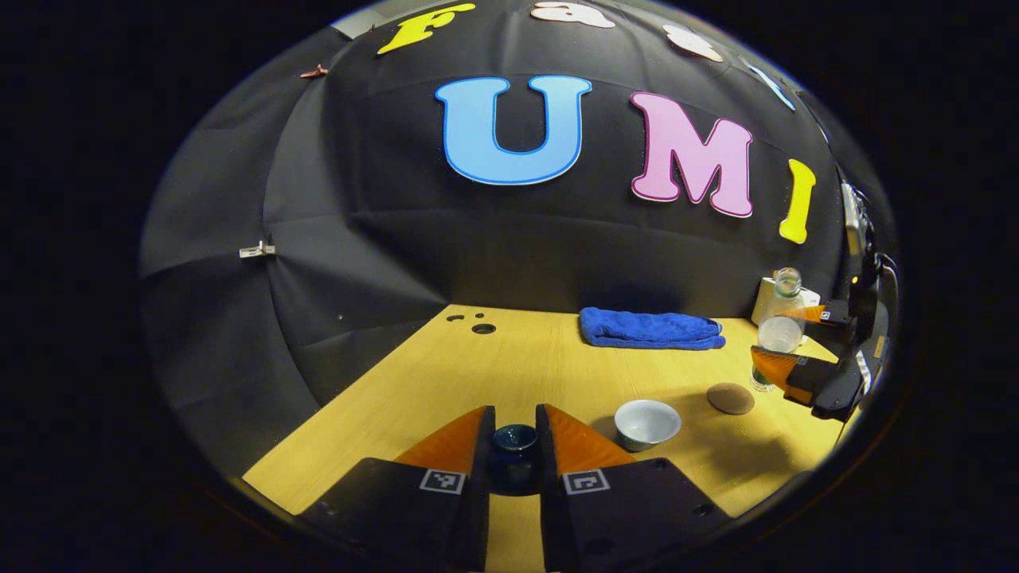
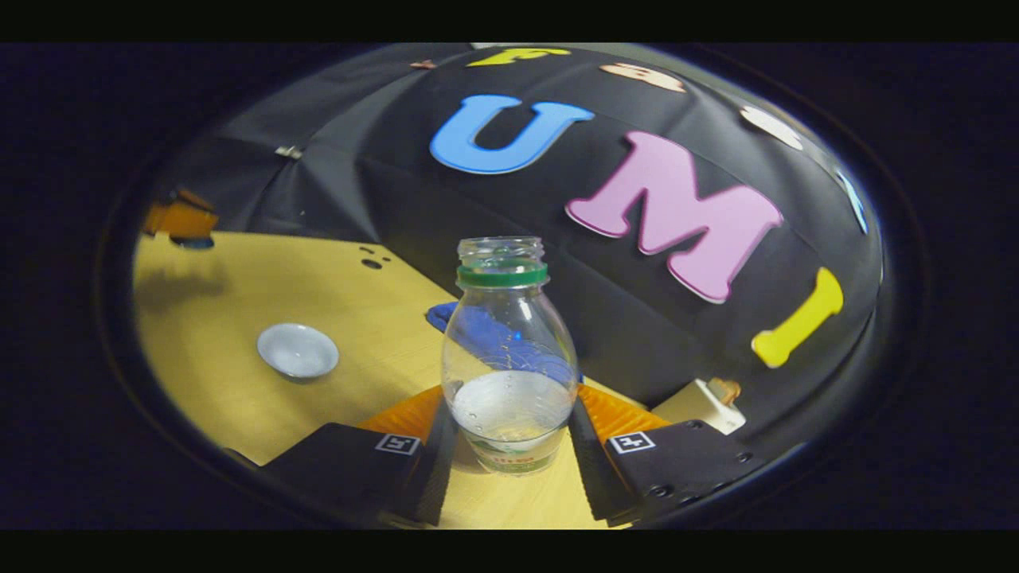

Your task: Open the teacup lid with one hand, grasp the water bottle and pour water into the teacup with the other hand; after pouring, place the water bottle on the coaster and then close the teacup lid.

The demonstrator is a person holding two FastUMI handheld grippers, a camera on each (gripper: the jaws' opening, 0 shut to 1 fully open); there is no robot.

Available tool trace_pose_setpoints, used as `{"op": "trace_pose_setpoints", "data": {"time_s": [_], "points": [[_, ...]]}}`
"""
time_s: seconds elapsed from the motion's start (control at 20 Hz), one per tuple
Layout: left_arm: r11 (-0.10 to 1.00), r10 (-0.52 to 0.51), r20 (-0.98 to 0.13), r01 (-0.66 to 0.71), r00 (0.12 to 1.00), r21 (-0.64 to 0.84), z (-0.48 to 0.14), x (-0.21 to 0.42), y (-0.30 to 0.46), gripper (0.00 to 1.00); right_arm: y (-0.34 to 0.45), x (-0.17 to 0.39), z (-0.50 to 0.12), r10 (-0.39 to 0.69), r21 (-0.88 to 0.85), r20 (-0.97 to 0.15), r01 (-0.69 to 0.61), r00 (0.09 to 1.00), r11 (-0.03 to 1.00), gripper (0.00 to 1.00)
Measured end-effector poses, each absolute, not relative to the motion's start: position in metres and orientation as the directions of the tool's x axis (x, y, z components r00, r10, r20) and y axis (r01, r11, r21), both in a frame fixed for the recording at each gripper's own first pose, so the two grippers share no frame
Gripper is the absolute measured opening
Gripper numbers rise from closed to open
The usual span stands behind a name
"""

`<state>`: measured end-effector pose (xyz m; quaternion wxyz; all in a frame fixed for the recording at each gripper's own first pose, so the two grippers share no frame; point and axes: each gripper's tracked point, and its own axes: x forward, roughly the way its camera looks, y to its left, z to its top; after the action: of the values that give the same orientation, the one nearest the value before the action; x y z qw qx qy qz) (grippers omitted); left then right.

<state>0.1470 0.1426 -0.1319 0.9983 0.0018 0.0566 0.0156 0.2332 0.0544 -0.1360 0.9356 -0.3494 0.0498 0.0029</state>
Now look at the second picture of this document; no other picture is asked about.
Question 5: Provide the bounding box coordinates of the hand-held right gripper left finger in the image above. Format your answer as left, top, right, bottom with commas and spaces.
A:
263, 386, 460, 526

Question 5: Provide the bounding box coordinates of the white and teal teacup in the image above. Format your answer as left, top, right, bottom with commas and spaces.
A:
256, 322, 340, 380

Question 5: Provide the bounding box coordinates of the white toaster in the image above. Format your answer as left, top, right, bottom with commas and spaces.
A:
651, 378, 748, 435

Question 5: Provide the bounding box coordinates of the clear plastic water bottle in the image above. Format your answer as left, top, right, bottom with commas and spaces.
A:
441, 236, 580, 477

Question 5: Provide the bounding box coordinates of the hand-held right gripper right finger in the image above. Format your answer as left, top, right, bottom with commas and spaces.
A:
568, 384, 765, 526

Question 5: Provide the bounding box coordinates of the blue folded towel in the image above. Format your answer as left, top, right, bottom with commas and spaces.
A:
425, 301, 584, 384

